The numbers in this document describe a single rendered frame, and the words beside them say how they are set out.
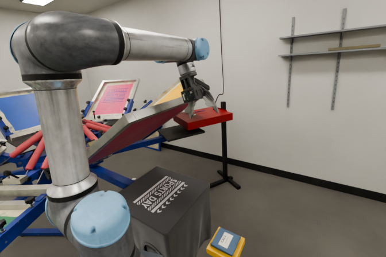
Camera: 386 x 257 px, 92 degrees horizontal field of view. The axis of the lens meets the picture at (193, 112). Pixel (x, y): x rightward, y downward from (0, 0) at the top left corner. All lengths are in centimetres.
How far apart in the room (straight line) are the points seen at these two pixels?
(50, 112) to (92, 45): 20
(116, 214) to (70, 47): 35
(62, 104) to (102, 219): 27
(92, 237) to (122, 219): 6
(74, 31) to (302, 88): 258
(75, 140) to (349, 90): 266
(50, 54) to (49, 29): 4
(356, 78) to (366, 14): 64
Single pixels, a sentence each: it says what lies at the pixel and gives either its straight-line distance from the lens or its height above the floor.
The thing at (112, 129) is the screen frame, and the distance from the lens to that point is 85.
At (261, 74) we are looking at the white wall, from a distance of 280.
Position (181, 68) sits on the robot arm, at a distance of 82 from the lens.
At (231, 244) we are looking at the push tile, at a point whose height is 97.
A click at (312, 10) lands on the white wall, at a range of 276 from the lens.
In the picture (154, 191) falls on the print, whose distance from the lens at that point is 132.
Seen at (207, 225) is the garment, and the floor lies 65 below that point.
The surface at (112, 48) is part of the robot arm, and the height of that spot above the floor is 177.
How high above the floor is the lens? 173
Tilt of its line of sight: 15 degrees down
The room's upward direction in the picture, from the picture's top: 4 degrees counter-clockwise
